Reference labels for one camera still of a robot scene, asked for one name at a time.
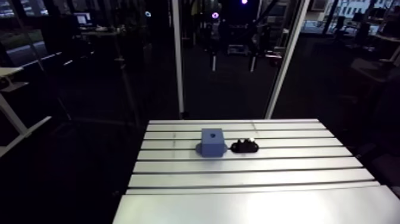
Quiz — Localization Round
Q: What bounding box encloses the dark blue-grey block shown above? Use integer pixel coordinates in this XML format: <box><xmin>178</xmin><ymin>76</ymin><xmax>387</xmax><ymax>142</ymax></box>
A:
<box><xmin>195</xmin><ymin>127</ymin><xmax>229</xmax><ymax>158</ymax></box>

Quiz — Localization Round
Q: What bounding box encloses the black oval holder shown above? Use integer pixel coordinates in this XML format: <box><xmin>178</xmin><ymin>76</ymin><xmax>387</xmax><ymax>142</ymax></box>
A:
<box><xmin>230</xmin><ymin>139</ymin><xmax>260</xmax><ymax>154</ymax></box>

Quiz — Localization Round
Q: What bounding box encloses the white desk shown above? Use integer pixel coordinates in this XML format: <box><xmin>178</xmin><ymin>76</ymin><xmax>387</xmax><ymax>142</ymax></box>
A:
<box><xmin>0</xmin><ymin>67</ymin><xmax>52</xmax><ymax>158</ymax></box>

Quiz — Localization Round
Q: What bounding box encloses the white post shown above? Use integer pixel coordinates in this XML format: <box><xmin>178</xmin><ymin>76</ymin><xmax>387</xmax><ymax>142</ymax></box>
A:
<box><xmin>171</xmin><ymin>0</ymin><xmax>186</xmax><ymax>120</ymax></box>
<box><xmin>265</xmin><ymin>0</ymin><xmax>311</xmax><ymax>120</ymax></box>

